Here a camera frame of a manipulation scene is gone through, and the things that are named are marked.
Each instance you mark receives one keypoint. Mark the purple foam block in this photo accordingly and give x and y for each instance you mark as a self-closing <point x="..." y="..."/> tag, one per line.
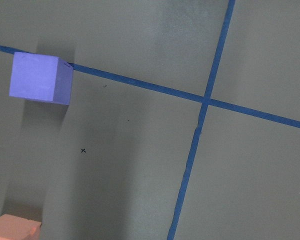
<point x="41" y="78"/>

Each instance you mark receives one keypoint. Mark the orange foam block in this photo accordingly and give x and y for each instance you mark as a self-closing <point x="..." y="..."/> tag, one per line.
<point x="18" y="228"/>

